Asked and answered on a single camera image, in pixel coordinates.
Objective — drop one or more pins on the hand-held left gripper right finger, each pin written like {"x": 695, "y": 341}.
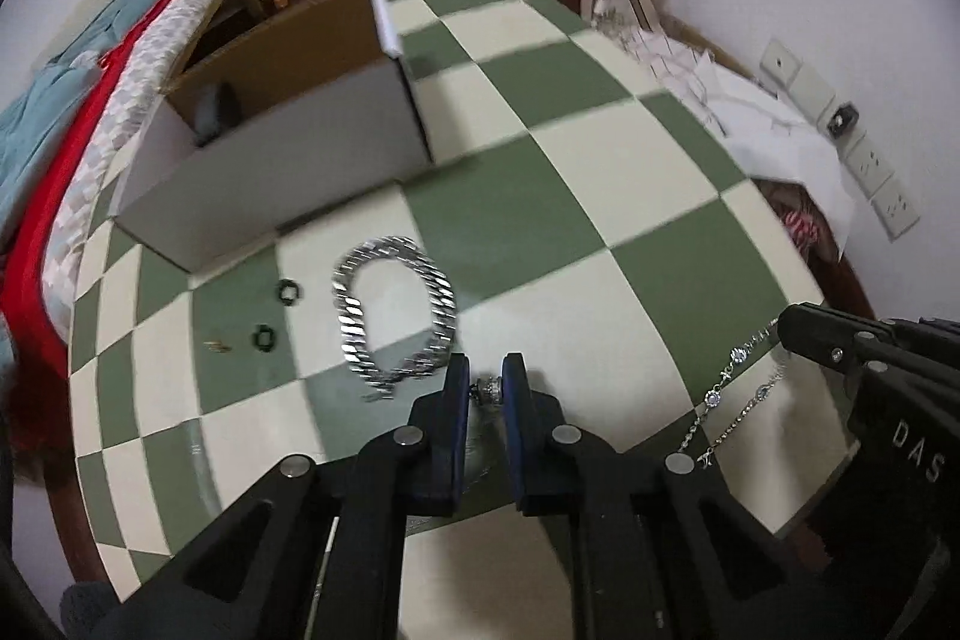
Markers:
{"x": 514, "y": 389}

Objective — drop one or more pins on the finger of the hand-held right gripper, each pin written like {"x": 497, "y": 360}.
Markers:
{"x": 832, "y": 336}

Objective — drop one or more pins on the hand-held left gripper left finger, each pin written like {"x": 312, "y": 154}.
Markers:
{"x": 455, "y": 389}

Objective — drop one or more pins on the red and white striped cloth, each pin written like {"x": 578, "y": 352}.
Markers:
{"x": 802, "y": 227}

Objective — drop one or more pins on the green and cream checkered tablecloth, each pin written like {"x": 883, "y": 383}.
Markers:
{"x": 600, "y": 220}

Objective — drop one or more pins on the black plug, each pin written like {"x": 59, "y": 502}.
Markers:
{"x": 841, "y": 118}

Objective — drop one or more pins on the crumpled white plastic sheet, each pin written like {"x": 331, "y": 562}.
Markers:
{"x": 772, "y": 123}

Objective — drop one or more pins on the small gold earring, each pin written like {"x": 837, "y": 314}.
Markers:
{"x": 219, "y": 346}

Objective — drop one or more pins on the open cardboard box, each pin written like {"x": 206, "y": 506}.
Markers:
{"x": 300, "y": 175}

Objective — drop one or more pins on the folded blankets on bed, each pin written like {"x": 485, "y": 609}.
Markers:
{"x": 45, "y": 220}

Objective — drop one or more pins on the grey and white patterned quilt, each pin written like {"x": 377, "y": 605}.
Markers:
{"x": 150, "y": 55}

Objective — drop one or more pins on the light blue blanket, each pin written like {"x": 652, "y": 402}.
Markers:
{"x": 45, "y": 108}

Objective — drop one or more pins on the white wall socket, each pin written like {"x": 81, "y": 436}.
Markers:
{"x": 896, "y": 209}
{"x": 870, "y": 162}

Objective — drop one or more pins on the white wall switch plate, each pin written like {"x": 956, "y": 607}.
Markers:
{"x": 780, "y": 61}
{"x": 810, "y": 89}

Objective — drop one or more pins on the wooden bed frame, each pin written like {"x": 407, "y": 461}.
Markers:
{"x": 225, "y": 18}

